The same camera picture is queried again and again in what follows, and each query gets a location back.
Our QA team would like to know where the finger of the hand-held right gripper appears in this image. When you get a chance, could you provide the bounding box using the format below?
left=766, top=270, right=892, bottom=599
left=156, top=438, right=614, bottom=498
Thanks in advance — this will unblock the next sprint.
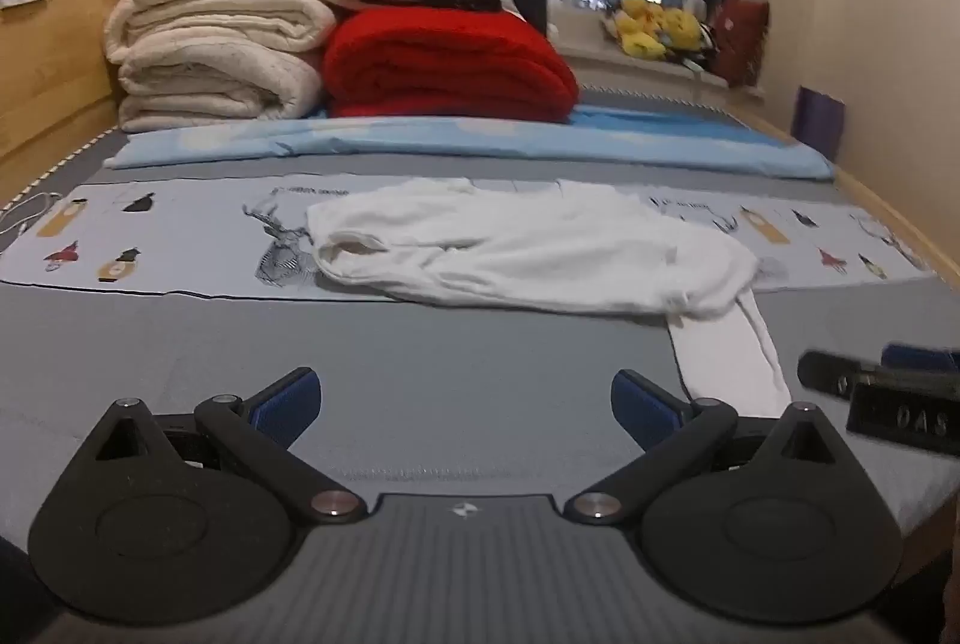
left=799, top=350, right=886, bottom=399
left=881, top=344, right=960, bottom=375

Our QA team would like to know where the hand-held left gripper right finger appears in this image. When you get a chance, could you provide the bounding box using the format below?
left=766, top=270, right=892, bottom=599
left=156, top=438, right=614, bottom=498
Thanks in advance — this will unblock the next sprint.
left=562, top=369, right=860, bottom=525

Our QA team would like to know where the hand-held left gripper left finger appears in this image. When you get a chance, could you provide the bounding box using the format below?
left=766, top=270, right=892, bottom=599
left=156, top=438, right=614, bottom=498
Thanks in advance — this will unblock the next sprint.
left=75, top=368, right=368, bottom=525

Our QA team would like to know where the white baby garment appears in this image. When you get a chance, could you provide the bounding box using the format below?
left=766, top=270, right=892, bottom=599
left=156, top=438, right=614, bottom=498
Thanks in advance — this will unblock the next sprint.
left=306, top=177, right=794, bottom=416

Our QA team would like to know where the grey bed cover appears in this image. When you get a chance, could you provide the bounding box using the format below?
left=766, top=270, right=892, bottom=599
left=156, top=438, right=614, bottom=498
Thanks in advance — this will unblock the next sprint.
left=0, top=89, right=960, bottom=540

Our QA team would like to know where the printed bed sheet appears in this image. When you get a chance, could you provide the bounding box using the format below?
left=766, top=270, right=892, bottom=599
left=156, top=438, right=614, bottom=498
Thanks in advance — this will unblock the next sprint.
left=0, top=173, right=938, bottom=301

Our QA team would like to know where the light blue sheet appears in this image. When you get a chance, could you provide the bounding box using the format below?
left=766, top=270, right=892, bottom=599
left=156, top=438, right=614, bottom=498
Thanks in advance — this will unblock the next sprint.
left=103, top=104, right=837, bottom=181

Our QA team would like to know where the cream folded quilt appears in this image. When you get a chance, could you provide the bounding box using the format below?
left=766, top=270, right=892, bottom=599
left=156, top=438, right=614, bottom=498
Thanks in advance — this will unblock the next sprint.
left=105, top=0, right=338, bottom=135

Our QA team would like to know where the white windowsill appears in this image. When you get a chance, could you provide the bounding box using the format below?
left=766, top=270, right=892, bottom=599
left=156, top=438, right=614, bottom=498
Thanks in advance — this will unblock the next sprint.
left=553, top=30, right=767, bottom=99

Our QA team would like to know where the red folded blanket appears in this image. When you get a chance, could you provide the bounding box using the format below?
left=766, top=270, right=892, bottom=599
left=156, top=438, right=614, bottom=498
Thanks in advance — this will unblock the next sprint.
left=322, top=8, right=580, bottom=126

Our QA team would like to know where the yellow plush toy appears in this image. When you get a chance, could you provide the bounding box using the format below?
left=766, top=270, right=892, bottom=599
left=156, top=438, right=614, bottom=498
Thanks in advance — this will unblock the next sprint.
left=664, top=5, right=707, bottom=52
left=615, top=0, right=670, bottom=61

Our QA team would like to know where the white cable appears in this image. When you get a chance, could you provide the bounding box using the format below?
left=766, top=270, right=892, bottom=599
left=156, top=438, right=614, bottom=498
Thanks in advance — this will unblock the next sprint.
left=0, top=192, right=67, bottom=237

